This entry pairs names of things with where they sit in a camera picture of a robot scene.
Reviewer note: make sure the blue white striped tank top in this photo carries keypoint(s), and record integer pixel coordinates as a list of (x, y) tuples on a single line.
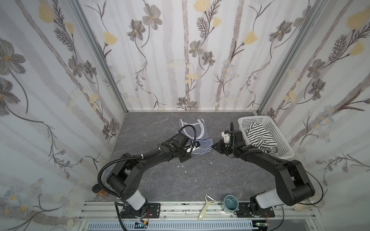
[(197, 132)]

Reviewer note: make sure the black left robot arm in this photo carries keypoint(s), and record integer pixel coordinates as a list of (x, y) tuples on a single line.
[(126, 175)]

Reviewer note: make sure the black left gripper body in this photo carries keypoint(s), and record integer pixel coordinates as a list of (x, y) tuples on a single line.
[(186, 148)]

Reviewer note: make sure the teal ceramic mug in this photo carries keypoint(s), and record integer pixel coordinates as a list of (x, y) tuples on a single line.
[(230, 204)]

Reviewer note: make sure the clear jar with metal lid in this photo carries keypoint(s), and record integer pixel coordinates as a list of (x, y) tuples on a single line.
[(309, 203)]

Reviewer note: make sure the cream vegetable peeler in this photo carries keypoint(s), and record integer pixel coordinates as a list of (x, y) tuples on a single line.
[(208, 201)]

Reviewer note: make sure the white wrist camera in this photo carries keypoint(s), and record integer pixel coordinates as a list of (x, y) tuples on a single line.
[(193, 147), (226, 136)]

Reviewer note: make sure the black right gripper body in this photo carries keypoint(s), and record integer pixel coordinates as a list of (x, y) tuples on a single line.
[(220, 147)]

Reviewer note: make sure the amber spice jar black lid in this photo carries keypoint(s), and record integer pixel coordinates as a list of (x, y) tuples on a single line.
[(99, 191)]

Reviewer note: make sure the aluminium mounting rail frame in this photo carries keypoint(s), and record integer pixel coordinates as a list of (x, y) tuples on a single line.
[(183, 216)]

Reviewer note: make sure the white plastic laundry basket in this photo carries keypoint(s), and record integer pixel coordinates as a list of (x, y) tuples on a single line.
[(284, 150)]

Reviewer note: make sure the black white striped tank top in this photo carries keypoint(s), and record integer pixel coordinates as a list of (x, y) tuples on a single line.
[(259, 137)]

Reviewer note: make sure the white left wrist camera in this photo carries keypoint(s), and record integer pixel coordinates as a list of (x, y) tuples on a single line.
[(193, 147)]

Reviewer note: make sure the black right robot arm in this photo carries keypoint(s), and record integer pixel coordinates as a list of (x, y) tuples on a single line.
[(292, 182)]

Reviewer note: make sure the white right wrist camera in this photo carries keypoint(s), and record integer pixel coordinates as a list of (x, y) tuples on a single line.
[(226, 136)]

